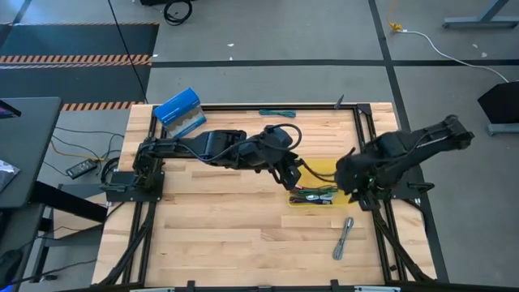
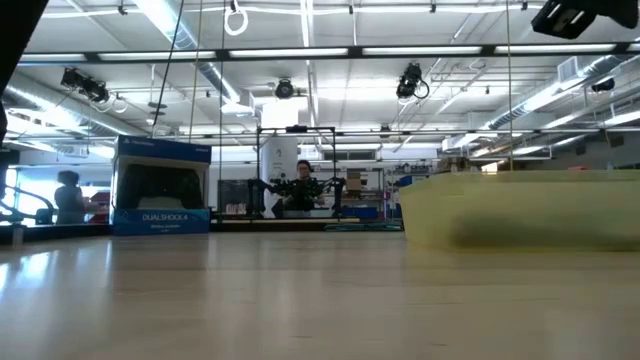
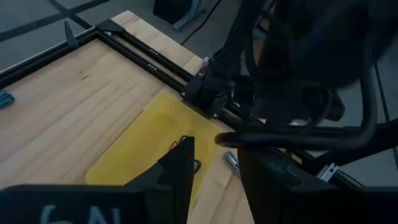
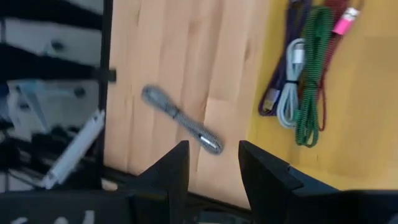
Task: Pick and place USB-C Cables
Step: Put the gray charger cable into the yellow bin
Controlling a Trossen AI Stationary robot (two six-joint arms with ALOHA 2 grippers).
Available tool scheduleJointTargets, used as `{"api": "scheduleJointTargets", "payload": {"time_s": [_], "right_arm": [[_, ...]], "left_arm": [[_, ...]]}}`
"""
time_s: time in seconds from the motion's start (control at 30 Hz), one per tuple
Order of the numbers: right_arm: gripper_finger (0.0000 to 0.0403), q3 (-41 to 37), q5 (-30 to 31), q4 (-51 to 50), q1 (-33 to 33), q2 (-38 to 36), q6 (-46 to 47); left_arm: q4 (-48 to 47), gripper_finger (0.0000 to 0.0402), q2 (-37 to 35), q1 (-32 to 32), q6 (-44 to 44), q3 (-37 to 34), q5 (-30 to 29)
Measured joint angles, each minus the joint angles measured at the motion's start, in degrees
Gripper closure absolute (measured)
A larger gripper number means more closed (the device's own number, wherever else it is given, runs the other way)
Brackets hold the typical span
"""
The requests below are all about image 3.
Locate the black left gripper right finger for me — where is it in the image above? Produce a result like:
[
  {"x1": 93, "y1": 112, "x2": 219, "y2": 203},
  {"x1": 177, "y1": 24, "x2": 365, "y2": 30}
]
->
[{"x1": 238, "y1": 148, "x2": 315, "y2": 224}]

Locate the black aluminium table frame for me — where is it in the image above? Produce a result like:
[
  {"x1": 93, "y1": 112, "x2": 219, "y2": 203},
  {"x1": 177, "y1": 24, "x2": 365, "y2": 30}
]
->
[{"x1": 0, "y1": 18, "x2": 398, "y2": 190}]

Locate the black stand with grey foot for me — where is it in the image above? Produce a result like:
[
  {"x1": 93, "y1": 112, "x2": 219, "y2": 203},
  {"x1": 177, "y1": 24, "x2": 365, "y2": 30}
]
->
[{"x1": 152, "y1": 0, "x2": 203, "y2": 31}]

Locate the blue-purple USB-C cable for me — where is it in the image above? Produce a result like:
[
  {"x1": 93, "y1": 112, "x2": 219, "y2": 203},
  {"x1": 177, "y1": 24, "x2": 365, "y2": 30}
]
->
[{"x1": 0, "y1": 90, "x2": 16, "y2": 110}]

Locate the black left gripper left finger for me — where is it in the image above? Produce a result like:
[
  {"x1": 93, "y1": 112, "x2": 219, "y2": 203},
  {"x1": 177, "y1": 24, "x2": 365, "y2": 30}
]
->
[{"x1": 124, "y1": 136, "x2": 196, "y2": 224}]

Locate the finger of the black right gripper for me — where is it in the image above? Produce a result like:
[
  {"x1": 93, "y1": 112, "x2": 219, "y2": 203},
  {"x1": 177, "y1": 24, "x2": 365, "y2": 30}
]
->
[{"x1": 213, "y1": 131, "x2": 358, "y2": 149}]

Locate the yellow translucent plastic bin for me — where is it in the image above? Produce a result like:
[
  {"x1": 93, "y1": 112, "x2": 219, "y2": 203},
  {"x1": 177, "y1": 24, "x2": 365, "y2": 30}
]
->
[{"x1": 85, "y1": 91, "x2": 229, "y2": 215}]

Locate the grey USB-C cable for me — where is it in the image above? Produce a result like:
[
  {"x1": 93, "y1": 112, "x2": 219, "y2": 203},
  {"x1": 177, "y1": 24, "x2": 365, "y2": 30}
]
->
[{"x1": 224, "y1": 151, "x2": 242, "y2": 180}]

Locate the maroon USB-C cable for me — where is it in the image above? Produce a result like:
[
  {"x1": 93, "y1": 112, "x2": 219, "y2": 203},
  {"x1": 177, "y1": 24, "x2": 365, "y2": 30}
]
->
[{"x1": 167, "y1": 134, "x2": 203, "y2": 175}]

